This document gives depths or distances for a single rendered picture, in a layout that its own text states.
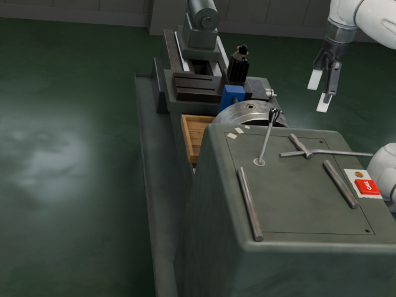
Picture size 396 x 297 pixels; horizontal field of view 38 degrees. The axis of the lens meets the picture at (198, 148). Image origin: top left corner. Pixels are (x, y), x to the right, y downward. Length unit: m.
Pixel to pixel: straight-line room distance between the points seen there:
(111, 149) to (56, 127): 0.41
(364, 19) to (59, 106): 2.90
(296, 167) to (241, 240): 0.39
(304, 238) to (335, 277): 0.16
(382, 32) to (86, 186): 2.30
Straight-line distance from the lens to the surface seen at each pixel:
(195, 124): 2.56
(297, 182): 1.74
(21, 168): 3.62
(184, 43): 3.16
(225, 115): 2.08
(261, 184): 1.69
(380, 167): 2.44
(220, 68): 3.14
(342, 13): 1.71
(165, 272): 2.34
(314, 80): 1.92
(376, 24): 1.61
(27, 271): 3.03
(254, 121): 2.02
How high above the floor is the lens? 2.26
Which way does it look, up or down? 35 degrees down
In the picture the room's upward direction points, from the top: 12 degrees clockwise
